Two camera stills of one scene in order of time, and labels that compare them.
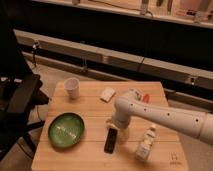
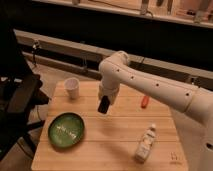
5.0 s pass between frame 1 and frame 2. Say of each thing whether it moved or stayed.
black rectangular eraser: moved
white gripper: moved
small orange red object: stayed
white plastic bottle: stayed
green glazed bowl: stayed
